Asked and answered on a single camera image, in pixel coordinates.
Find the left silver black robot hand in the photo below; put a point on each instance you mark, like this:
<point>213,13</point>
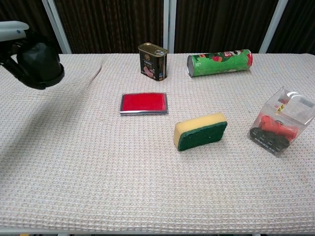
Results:
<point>12,30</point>

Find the black faceted dice cup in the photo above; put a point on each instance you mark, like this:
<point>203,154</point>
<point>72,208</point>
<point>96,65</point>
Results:
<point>37,59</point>

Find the dark brown curtain panel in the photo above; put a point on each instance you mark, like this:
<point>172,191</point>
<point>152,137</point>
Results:
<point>221,24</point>
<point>300,27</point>
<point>110,24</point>
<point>22,9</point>

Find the luncheon meat tin can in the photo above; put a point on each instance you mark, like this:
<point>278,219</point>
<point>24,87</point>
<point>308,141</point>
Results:
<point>152,64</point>

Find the red ink pad case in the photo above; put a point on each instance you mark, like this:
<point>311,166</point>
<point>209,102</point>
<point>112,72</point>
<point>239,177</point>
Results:
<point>144,102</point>

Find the beige waffle tablecloth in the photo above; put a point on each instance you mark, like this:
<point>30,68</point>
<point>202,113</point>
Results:
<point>147,184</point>

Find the green potato chips tube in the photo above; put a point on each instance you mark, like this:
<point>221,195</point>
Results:
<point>216,65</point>

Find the yellow green scrub sponge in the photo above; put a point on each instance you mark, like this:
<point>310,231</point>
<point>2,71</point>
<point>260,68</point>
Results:
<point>199,135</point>

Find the clear box with orange toy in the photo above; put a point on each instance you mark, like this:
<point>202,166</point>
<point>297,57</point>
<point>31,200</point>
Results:
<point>278,127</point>

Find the grey metal partition post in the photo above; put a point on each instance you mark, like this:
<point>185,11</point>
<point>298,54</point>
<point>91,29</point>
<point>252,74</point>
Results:
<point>57,27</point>
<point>273,27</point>
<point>169,24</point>

